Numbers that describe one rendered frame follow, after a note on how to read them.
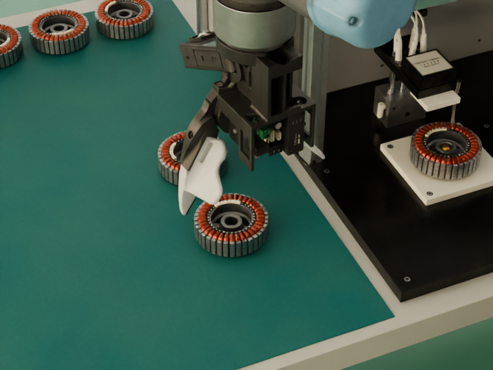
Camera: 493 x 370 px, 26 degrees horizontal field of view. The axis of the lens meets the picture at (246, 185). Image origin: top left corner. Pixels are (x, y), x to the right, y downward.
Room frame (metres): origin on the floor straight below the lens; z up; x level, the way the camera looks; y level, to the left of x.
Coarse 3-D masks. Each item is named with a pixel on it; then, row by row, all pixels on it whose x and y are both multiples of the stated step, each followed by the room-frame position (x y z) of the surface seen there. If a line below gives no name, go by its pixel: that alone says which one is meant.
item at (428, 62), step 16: (384, 48) 1.46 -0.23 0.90; (400, 64) 1.41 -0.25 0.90; (416, 64) 1.39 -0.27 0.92; (432, 64) 1.39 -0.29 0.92; (448, 64) 1.39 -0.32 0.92; (400, 80) 1.45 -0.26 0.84; (416, 80) 1.36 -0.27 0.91; (432, 80) 1.36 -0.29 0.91; (448, 80) 1.37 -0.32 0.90; (416, 96) 1.35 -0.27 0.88; (432, 96) 1.35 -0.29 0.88; (448, 96) 1.35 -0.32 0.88
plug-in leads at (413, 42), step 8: (416, 16) 1.46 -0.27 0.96; (416, 24) 1.43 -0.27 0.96; (424, 24) 1.44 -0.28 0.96; (400, 32) 1.42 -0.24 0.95; (416, 32) 1.43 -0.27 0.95; (424, 32) 1.44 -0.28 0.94; (392, 40) 1.47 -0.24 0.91; (400, 40) 1.42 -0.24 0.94; (416, 40) 1.43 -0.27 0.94; (424, 40) 1.44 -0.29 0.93; (400, 48) 1.42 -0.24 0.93; (408, 48) 1.46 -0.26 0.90; (416, 48) 1.43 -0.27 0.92; (424, 48) 1.44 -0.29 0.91; (400, 56) 1.42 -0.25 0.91
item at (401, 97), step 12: (384, 84) 1.47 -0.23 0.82; (396, 84) 1.47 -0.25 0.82; (384, 96) 1.43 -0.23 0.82; (396, 96) 1.43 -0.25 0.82; (408, 96) 1.43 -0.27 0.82; (396, 108) 1.42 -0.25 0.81; (408, 108) 1.43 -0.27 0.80; (420, 108) 1.44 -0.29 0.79; (384, 120) 1.42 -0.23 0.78; (396, 120) 1.42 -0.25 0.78; (408, 120) 1.43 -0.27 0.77
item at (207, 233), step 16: (208, 208) 1.20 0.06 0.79; (224, 208) 1.21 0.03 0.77; (240, 208) 1.21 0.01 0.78; (256, 208) 1.20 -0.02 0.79; (208, 224) 1.16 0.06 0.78; (224, 224) 1.17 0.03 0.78; (240, 224) 1.17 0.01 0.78; (256, 224) 1.16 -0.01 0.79; (208, 240) 1.14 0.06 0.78; (224, 240) 1.13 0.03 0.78; (240, 240) 1.13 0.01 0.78; (256, 240) 1.14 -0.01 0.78; (224, 256) 1.13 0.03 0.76
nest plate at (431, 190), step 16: (384, 144) 1.36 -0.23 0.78; (400, 144) 1.36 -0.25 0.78; (400, 160) 1.32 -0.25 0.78; (480, 160) 1.32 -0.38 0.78; (416, 176) 1.28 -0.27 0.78; (432, 176) 1.28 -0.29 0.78; (480, 176) 1.28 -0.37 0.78; (416, 192) 1.25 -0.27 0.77; (432, 192) 1.24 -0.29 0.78; (448, 192) 1.24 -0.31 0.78; (464, 192) 1.25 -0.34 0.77
